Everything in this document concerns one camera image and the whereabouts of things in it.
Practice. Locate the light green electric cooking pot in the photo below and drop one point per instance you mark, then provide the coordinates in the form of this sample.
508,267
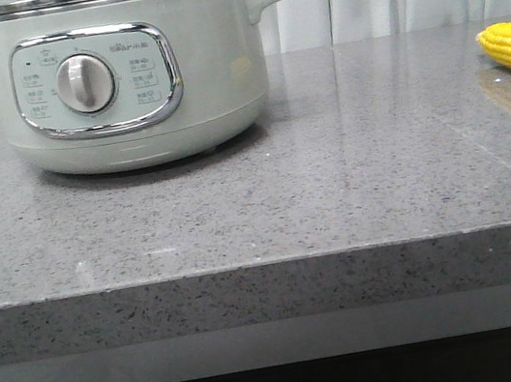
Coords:
130,84

